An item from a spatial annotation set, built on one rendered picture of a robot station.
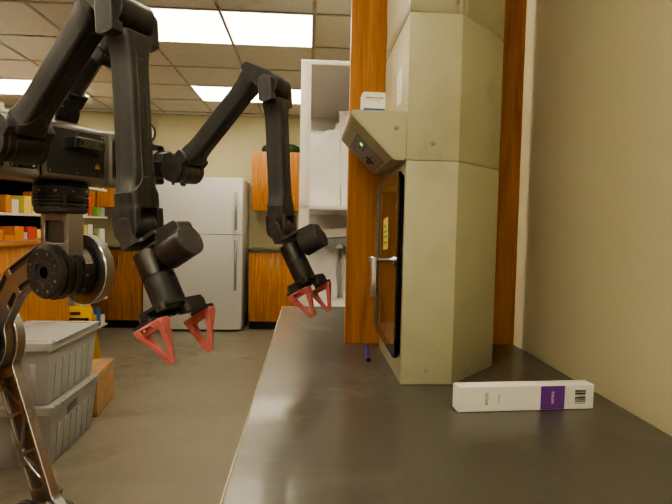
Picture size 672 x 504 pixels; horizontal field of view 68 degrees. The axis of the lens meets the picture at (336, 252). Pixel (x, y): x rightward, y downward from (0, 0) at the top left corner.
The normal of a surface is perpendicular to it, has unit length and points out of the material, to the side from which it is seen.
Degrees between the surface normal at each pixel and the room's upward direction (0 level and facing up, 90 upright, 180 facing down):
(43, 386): 95
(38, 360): 95
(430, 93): 90
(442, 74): 90
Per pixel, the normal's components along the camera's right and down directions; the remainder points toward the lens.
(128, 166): -0.38, -0.01
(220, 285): 0.06, 0.05
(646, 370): -1.00, -0.02
